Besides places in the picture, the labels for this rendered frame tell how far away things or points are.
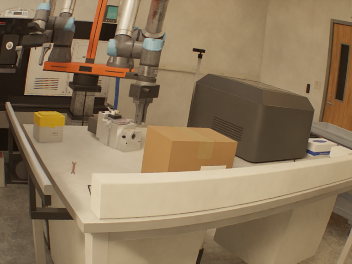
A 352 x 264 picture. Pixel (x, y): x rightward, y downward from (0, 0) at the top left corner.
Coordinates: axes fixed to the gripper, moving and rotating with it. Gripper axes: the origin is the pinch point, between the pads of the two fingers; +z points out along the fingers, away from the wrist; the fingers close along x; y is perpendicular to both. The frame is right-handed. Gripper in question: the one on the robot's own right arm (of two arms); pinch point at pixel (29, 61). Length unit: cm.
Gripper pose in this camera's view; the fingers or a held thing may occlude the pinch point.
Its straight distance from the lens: 171.9
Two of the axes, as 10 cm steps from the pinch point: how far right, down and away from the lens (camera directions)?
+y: 0.2, 2.1, 9.8
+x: -10.0, -0.4, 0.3
